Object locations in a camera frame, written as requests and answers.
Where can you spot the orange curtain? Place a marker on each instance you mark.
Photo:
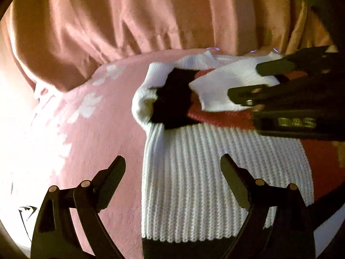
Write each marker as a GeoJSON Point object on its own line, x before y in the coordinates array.
{"type": "Point", "coordinates": [107, 19]}

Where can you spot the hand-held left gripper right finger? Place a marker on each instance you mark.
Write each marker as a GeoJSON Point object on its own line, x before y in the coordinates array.
{"type": "Point", "coordinates": [234, 183]}

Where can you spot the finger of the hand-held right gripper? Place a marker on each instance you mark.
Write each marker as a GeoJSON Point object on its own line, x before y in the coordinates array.
{"type": "Point", "coordinates": [258, 94]}
{"type": "Point", "coordinates": [275, 66]}

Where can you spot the white red black knit sweater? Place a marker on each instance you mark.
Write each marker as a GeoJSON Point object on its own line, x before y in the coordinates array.
{"type": "Point", "coordinates": [215, 167]}

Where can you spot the pink floral bedsheet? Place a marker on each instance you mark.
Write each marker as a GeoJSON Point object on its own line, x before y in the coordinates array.
{"type": "Point", "coordinates": [107, 129]}

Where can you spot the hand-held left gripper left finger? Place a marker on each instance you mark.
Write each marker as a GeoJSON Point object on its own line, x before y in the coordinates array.
{"type": "Point", "coordinates": [113, 179]}

